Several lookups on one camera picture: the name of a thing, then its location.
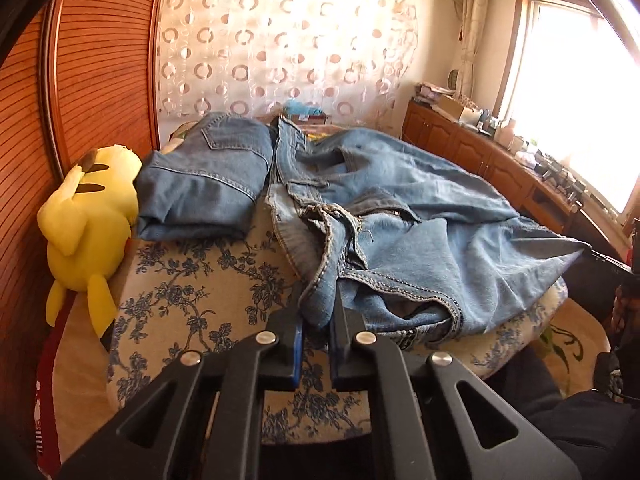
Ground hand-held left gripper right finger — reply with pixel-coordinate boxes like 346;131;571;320
329;285;583;480

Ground light blue denim pants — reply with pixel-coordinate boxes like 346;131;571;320
264;116;593;356

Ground red printed cloth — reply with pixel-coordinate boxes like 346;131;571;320
32;305;63;466

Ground stack of papers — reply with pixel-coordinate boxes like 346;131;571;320
414;82;456;106

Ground circle patterned sheer curtain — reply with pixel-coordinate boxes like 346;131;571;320
155;0;421;133

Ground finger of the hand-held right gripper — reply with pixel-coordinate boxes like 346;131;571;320
582;248;632;281

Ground flat cardboard box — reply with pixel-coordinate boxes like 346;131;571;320
437;95;476;122

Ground folded medium blue denim pants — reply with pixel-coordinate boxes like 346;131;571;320
134;111;275;241

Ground leaf patterned floor rug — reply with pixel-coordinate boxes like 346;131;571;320
537;300;611;401

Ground beige window curtain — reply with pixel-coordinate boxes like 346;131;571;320
457;0;488;101

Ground person's black clothing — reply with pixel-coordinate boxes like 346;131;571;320
492;347;640;480

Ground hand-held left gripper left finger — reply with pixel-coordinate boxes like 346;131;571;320
60;285;306;480

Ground blue floral white bedsheet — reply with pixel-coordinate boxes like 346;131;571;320
107;205;571;446

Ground yellow plush toy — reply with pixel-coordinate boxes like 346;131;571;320
37;144;143;338

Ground colourful floral blanket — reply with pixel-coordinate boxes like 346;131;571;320
297;124;361;146

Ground long wooden cabinet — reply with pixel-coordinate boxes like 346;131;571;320
400;97;631;261

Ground beige bed mattress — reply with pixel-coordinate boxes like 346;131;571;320
52;240;131;461

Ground small cardboard box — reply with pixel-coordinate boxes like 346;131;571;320
285;110;332;127

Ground bright window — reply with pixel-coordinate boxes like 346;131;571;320
500;0;640;216

